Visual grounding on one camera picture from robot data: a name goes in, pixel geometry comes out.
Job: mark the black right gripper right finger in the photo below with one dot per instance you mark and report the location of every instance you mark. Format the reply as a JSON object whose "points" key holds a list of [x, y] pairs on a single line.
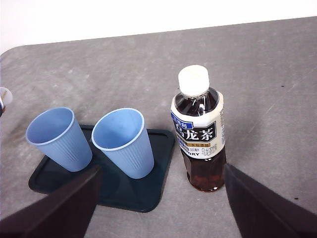
{"points": [[262, 213]]}

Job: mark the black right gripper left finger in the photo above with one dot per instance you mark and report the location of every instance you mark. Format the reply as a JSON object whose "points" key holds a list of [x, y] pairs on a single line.
{"points": [[57, 213]]}

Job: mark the dark oolong tea bottle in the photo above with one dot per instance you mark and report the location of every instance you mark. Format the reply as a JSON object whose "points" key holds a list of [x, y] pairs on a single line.
{"points": [[200, 138]]}

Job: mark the clear bottle pale yellow tea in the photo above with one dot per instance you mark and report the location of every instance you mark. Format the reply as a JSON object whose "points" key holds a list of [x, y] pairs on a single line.
{"points": [[5, 96]]}

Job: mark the ribbed light blue cup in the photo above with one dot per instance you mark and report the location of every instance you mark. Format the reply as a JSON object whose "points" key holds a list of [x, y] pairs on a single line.
{"points": [[67, 151], [133, 156]]}

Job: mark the dark rectangular tray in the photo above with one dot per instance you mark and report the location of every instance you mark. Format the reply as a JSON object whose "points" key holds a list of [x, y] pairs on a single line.
{"points": [[138, 196]]}

